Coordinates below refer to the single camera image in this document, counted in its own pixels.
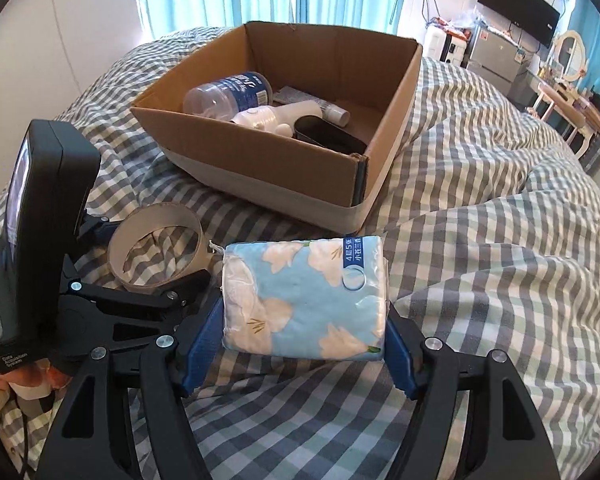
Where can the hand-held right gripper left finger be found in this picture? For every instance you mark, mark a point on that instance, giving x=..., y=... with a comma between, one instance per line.
x=205, y=345

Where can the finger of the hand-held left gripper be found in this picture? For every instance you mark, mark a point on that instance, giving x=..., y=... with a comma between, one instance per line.
x=92, y=230
x=130, y=302

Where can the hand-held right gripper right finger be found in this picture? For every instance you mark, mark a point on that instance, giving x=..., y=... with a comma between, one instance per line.
x=400, y=355

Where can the brown tape roll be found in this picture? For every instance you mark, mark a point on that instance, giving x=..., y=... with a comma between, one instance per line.
x=155, y=216

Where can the blue floral tissue pack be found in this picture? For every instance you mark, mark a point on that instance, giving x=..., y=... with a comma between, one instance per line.
x=300, y=300

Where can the cardboard box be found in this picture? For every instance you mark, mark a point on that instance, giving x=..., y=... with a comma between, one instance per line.
x=260, y=160

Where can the white plastic toy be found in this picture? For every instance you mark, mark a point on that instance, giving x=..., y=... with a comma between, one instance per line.
x=257, y=119

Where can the clear bottle with blue label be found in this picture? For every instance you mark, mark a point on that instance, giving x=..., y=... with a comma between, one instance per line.
x=235, y=87

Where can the black case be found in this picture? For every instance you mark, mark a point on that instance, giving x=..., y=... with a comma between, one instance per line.
x=330, y=137

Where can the white squeeze tube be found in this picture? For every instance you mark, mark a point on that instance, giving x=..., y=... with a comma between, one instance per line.
x=337, y=115

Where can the white dressing table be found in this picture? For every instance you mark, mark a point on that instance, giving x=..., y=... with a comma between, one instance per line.
x=582, y=140

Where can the wooden stool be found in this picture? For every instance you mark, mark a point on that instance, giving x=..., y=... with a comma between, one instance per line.
x=547, y=96

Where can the wooden boxes on table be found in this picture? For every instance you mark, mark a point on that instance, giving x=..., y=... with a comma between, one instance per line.
x=587, y=110

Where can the silver fridge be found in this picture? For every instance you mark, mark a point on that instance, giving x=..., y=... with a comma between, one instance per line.
x=495, y=57

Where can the white suitcase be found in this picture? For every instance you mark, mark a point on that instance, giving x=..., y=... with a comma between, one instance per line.
x=440, y=42

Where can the clear plastic bag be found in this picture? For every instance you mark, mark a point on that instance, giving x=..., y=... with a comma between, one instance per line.
x=464, y=20

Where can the oval white mirror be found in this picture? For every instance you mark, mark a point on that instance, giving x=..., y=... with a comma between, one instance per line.
x=570, y=55

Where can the black wall television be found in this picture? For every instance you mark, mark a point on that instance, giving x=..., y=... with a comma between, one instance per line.
x=517, y=2

